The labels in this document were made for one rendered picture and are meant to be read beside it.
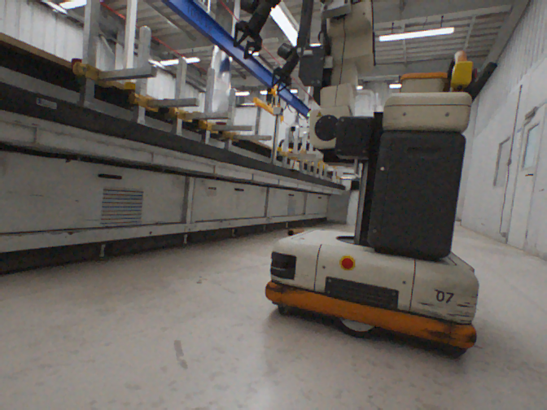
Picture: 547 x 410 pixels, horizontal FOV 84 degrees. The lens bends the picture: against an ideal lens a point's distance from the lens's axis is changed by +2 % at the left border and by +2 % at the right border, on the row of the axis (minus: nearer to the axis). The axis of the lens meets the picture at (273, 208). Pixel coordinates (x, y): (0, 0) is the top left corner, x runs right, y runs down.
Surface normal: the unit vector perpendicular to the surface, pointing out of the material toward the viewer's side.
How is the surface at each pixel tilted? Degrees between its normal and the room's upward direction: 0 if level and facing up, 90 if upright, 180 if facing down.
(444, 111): 90
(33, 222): 90
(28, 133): 90
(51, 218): 90
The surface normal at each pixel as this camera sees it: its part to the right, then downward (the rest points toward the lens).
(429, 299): -0.35, 0.01
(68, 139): 0.90, 0.12
